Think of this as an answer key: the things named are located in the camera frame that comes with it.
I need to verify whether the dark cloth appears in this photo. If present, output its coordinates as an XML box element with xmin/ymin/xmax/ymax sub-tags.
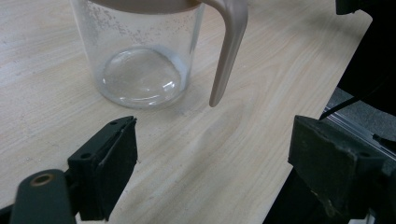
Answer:
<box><xmin>335</xmin><ymin>0</ymin><xmax>396</xmax><ymax>117</ymax></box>

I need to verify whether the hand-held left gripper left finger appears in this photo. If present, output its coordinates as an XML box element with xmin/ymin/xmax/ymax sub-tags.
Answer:
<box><xmin>66</xmin><ymin>116</ymin><xmax>138</xmax><ymax>222</ymax></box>

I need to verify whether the clear glass jar beige lid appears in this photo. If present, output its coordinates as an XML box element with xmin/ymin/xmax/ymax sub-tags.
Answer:
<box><xmin>68</xmin><ymin>0</ymin><xmax>249</xmax><ymax>110</ymax></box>

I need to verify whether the thin black cable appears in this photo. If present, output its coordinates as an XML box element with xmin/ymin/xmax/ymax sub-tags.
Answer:
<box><xmin>318</xmin><ymin>71</ymin><xmax>396</xmax><ymax>121</ymax></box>

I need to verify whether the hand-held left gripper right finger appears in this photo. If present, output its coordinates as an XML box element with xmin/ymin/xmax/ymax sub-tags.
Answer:
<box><xmin>288</xmin><ymin>115</ymin><xmax>389</xmax><ymax>220</ymax></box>

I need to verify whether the metal floor rail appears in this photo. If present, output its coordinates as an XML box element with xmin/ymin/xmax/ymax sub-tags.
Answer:
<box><xmin>323</xmin><ymin>106</ymin><xmax>396</xmax><ymax>162</ymax></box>

